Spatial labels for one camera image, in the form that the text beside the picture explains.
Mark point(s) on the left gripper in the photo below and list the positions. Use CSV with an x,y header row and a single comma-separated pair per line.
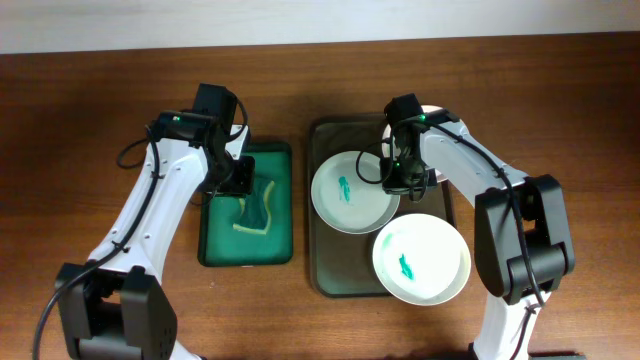
x,y
243,187

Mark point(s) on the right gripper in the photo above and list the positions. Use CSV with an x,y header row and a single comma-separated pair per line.
x,y
395,187

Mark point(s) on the pink-white plate with stain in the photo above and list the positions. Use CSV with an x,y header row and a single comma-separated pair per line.
x,y
389,141

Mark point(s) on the green yellow sponge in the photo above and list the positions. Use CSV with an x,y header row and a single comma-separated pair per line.
x,y
255,217

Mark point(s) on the grey plate with green stain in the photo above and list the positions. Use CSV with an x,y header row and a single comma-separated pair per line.
x,y
344,201

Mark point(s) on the white plate with green stain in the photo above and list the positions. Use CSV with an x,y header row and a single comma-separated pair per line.
x,y
421,259

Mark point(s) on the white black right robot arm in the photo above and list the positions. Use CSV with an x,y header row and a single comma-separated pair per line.
x,y
522,242

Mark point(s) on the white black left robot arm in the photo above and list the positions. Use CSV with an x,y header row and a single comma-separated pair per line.
x,y
113,306

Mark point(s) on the small green tray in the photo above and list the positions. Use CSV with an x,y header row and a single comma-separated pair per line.
x,y
222,246

